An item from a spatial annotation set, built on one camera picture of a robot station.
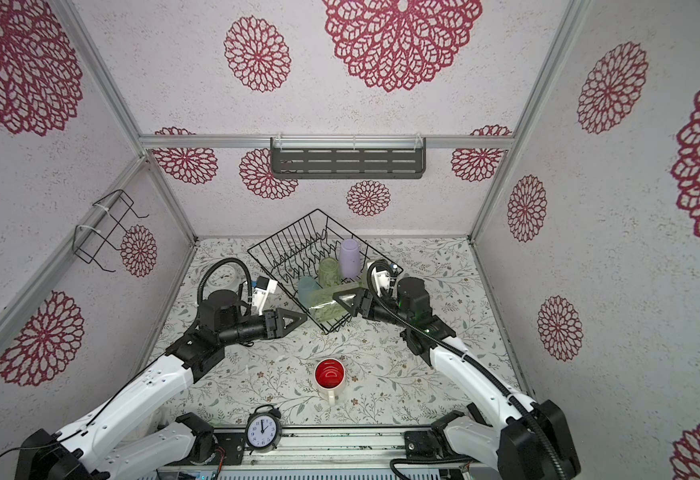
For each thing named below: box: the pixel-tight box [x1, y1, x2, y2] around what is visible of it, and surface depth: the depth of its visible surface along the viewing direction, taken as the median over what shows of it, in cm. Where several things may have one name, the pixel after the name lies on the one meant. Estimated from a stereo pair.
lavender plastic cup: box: [339, 238, 362, 279], surface depth 104 cm
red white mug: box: [314, 358, 346, 406], surface depth 82 cm
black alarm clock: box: [245, 404, 282, 455], surface depth 76 cm
